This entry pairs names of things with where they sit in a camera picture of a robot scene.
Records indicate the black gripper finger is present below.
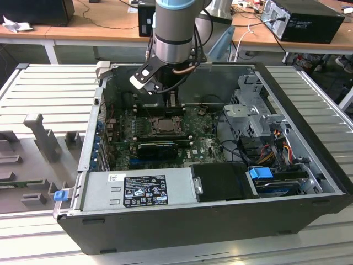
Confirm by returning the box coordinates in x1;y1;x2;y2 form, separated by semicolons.
164;89;181;112

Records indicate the CPU socket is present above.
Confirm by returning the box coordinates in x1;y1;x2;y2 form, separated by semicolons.
151;115;186;136

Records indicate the black graphics card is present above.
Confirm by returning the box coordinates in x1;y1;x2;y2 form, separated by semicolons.
136;141;180;161

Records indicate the green motherboard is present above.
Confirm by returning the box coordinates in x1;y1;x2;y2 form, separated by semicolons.
106;105;230;171

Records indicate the small black box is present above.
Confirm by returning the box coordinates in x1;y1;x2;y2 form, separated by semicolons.
137;2;157;38

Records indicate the grey plastic case latch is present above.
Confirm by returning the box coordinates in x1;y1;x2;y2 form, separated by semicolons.
95;61;113;80

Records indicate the pale blue teach pendant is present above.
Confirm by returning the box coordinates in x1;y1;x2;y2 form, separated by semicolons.
208;26;236;62

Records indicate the grey metal drive cage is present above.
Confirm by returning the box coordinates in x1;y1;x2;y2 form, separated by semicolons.
222;73;291;139

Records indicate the grey power supply unit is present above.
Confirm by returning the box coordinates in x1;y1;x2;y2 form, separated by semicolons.
79;166;200;214

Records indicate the hard disk in blue carrier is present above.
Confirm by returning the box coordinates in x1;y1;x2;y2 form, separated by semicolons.
248;166;303;198

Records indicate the black open PC case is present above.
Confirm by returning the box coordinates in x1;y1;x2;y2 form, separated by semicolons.
52;61;353;256

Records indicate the grey parts rack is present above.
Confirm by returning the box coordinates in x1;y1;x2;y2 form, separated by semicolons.
0;112;87;214

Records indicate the blue plastic latch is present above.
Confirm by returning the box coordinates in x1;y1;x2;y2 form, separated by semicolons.
54;190;70;203

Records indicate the large black box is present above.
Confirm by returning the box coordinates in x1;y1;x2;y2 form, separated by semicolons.
0;0;76;28

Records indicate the black desktop computer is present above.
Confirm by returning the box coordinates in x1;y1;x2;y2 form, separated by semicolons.
261;0;346;45

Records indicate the crumpled white paper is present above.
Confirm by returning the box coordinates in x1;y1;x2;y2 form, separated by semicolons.
2;14;34;34

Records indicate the braided gripper cable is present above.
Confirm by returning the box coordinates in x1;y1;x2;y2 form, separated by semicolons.
172;10;215;76

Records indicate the wrist camera with black bracket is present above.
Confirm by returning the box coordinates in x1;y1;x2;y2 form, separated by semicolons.
129;58;166;97

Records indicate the thin black wire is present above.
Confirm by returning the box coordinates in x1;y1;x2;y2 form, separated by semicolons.
205;94;226;109

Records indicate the wooden desk white frame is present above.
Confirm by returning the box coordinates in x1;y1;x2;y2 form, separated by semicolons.
231;0;353;66
45;0;241;60
0;15;56;65

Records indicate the black cable bundle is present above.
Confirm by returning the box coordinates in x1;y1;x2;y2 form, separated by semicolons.
216;110;268;167

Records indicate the white cable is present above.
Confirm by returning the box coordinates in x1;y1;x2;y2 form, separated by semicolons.
228;24;255;62

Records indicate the black power cable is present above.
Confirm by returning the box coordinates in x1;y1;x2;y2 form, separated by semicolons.
264;18;290;65

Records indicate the yellow red wire bundle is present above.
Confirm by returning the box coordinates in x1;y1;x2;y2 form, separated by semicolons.
274;129;293;164

